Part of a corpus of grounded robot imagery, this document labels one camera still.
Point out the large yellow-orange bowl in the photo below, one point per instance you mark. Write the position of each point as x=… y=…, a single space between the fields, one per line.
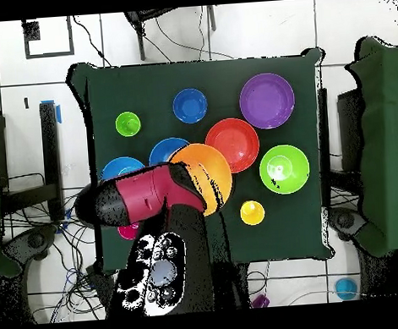
x=212 y=160

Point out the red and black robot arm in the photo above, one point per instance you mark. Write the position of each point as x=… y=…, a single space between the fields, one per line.
x=140 y=195

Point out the light blue bowl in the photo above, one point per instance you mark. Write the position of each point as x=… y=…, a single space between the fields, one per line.
x=164 y=151
x=121 y=165

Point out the orange-red shallow bowl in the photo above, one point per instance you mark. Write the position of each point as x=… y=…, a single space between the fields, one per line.
x=238 y=141

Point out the small dark blue bowl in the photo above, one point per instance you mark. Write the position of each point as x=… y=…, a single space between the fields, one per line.
x=190 y=106

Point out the yellow cup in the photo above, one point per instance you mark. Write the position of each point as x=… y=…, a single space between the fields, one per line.
x=252 y=215

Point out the green cup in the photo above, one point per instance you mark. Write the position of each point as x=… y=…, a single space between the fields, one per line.
x=128 y=127

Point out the dark green tablecloth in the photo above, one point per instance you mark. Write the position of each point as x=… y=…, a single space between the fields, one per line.
x=213 y=75

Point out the purple bowl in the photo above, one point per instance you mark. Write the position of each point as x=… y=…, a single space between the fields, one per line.
x=266 y=100

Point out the green bowl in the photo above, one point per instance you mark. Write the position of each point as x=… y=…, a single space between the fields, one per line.
x=293 y=161

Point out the red cup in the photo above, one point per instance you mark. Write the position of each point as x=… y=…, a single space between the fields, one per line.
x=127 y=231

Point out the purple cup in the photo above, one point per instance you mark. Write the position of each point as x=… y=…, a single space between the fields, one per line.
x=261 y=302

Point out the blue cup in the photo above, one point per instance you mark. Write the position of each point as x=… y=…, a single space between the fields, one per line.
x=346 y=288

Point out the black table frame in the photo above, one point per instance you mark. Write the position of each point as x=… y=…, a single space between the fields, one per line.
x=50 y=147
x=350 y=126

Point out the black floor frame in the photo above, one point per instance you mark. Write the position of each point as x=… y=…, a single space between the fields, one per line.
x=31 y=30

